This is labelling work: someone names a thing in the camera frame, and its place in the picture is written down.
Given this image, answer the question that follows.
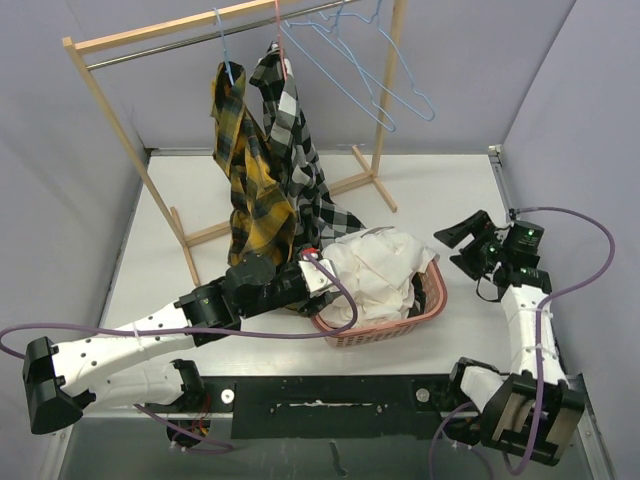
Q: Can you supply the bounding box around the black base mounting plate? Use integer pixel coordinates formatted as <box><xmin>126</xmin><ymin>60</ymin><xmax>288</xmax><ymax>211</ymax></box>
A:
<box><xmin>144</xmin><ymin>374</ymin><xmax>501</xmax><ymax>442</ymax></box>

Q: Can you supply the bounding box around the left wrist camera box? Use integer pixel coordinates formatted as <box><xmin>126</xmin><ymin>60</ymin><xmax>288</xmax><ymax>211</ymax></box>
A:
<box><xmin>298</xmin><ymin>248</ymin><xmax>336</xmax><ymax>297</ymax></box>

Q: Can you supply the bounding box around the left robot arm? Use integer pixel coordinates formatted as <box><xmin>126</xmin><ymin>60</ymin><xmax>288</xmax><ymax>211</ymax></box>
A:
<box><xmin>22</xmin><ymin>252</ymin><xmax>347</xmax><ymax>435</ymax></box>

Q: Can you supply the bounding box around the pink hanger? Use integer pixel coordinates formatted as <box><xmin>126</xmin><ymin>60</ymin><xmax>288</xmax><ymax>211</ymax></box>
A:
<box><xmin>273</xmin><ymin>0</ymin><xmax>289</xmax><ymax>81</ymax></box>

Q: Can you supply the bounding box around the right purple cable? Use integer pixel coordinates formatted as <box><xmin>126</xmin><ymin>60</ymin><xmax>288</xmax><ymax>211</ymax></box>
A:
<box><xmin>428</xmin><ymin>204</ymin><xmax>617</xmax><ymax>476</ymax></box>

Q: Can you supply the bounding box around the pink plastic laundry basket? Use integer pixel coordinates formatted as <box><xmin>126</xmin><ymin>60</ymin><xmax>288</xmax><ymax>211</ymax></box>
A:
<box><xmin>325</xmin><ymin>258</ymin><xmax>448</xmax><ymax>348</ymax></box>

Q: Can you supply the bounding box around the black white checked shirt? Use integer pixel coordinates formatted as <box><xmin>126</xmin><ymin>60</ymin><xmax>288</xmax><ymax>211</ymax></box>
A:
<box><xmin>249</xmin><ymin>42</ymin><xmax>365</xmax><ymax>252</ymax></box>

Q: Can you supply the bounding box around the dark pinstriped shirt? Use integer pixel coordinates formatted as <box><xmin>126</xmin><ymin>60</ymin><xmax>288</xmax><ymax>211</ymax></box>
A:
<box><xmin>408</xmin><ymin>274</ymin><xmax>427</xmax><ymax>318</ymax></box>

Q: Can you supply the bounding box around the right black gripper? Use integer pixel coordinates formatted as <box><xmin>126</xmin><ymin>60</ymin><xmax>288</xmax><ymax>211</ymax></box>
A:
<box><xmin>434</xmin><ymin>211</ymin><xmax>510</xmax><ymax>280</ymax></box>

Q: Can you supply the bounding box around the blue hanger of white shirt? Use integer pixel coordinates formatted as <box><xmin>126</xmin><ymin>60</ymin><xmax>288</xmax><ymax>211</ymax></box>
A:
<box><xmin>283</xmin><ymin>1</ymin><xmax>397</xmax><ymax>132</ymax></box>

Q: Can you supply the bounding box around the wooden clothes rack frame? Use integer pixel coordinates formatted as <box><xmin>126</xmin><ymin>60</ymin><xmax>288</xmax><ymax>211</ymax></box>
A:
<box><xmin>62</xmin><ymin>1</ymin><xmax>407</xmax><ymax>286</ymax></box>

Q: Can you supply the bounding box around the blue hanger of yellow shirt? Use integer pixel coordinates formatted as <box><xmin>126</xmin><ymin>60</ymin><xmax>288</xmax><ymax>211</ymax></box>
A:
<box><xmin>213</xmin><ymin>7</ymin><xmax>238</xmax><ymax>88</ymax></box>

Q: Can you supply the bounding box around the metal hanging rod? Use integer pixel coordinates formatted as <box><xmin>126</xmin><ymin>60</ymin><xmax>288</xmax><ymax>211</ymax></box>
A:
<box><xmin>87</xmin><ymin>1</ymin><xmax>351</xmax><ymax>72</ymax></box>

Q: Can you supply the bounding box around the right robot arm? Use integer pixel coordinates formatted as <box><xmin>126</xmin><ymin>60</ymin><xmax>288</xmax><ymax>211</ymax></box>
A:
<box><xmin>434</xmin><ymin>210</ymin><xmax>586</xmax><ymax>466</ymax></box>

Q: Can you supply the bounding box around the yellow plaid shirt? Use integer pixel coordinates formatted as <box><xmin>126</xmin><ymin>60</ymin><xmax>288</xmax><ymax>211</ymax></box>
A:
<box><xmin>211</xmin><ymin>62</ymin><xmax>297</xmax><ymax>266</ymax></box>

